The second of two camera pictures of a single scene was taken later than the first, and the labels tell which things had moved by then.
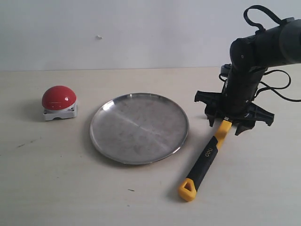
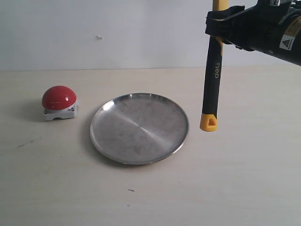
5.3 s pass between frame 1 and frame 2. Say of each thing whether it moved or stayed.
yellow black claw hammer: moved
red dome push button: stayed
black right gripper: moved
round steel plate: stayed
